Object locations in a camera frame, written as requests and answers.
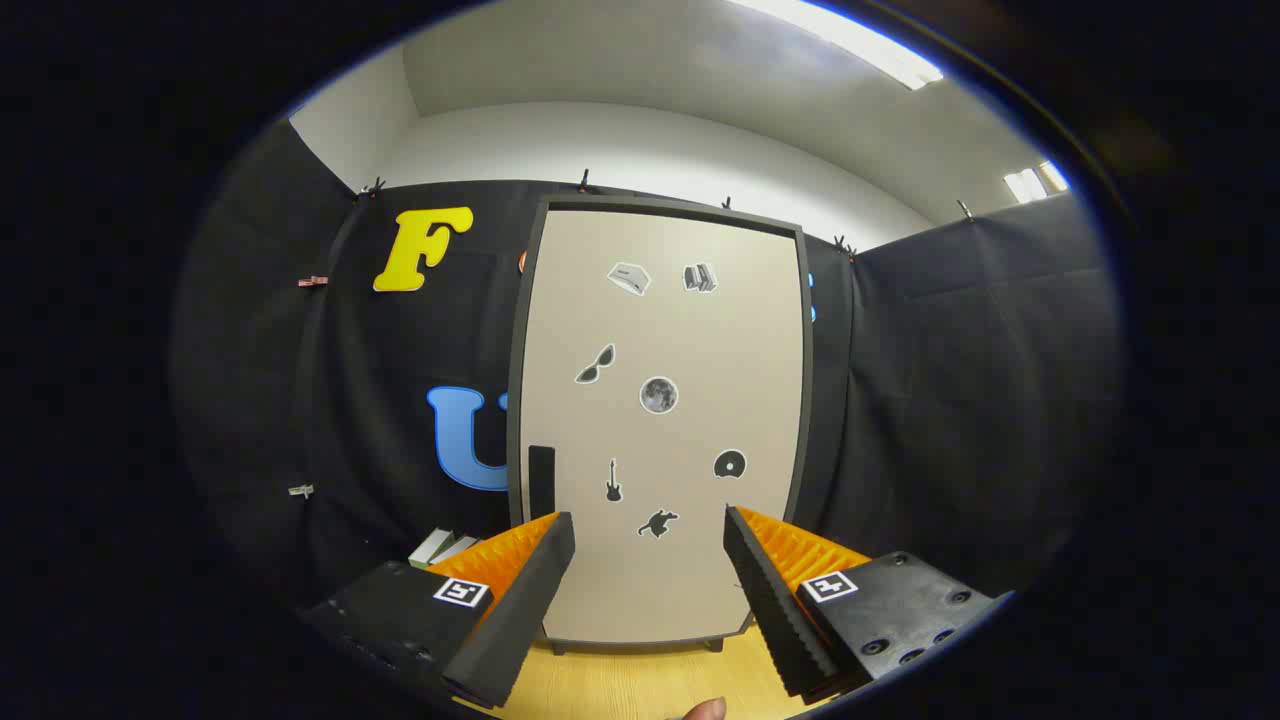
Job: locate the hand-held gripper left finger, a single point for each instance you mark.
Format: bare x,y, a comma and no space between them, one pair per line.
520,620

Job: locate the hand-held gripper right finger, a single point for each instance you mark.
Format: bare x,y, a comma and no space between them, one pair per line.
775,620

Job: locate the beige cabinet door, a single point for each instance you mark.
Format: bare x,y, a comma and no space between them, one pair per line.
700,340

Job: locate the dark brown book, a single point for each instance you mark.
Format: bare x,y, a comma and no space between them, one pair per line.
458,548

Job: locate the green book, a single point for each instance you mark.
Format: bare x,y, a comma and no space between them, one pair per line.
430,546

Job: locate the dark grey cabinet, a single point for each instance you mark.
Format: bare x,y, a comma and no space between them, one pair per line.
514,420

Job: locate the black backdrop cloth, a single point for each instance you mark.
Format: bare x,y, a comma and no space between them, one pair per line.
950,400

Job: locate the small ceiling light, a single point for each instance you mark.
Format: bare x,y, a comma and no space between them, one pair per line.
1030,183

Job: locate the long ceiling light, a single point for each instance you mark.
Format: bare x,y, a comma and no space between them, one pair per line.
860,45

